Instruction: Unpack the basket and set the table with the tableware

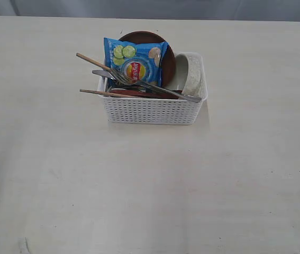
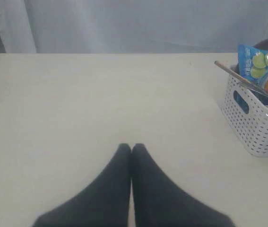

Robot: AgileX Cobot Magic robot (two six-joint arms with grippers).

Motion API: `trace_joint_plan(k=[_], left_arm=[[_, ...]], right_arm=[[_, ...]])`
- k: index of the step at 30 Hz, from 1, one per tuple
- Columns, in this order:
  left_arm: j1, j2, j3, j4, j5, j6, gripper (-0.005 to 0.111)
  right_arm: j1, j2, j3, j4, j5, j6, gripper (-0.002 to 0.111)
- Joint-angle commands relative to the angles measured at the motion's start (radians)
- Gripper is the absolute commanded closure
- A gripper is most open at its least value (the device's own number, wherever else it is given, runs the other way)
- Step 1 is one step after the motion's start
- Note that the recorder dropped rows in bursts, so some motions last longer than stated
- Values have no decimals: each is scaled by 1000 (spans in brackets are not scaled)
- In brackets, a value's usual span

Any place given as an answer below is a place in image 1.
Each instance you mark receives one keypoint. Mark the silver metal fork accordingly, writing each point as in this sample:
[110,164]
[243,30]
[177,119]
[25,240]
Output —
[162,90]

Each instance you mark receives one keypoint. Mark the dark red wooden spoon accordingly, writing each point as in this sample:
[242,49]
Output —
[144,94]

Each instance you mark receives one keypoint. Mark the brown round plate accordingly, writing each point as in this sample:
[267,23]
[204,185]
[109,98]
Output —
[168,64]

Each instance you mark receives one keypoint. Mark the white speckled ceramic bowl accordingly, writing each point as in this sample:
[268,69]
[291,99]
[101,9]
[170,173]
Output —
[188,76]

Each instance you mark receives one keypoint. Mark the white perforated plastic basket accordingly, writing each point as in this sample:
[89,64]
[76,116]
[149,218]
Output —
[153,110]

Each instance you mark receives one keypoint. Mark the silver metal table knife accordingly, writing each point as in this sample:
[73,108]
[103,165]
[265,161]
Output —
[104,74]

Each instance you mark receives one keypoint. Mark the wooden chopstick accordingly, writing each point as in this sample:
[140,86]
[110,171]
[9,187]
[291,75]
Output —
[106,93]
[85,58]

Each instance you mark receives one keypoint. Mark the blue Lays chip bag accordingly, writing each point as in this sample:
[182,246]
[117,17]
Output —
[136,61]

